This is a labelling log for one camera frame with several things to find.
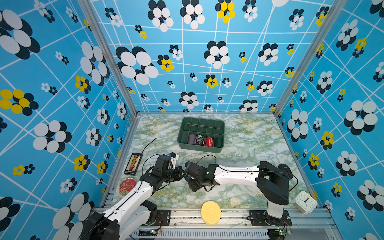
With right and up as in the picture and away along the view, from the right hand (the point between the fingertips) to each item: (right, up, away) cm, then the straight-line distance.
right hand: (191, 185), depth 83 cm
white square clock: (+59, -6, -8) cm, 59 cm away
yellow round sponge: (+10, -10, -10) cm, 17 cm away
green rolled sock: (+17, +23, +13) cm, 31 cm away
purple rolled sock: (0, +25, +13) cm, 28 cm away
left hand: (-2, +8, -2) cm, 8 cm away
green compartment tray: (+15, +31, +31) cm, 47 cm away
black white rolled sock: (+6, +24, +13) cm, 28 cm away
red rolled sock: (+11, +23, +13) cm, 29 cm away
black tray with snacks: (-36, +10, +8) cm, 38 cm away
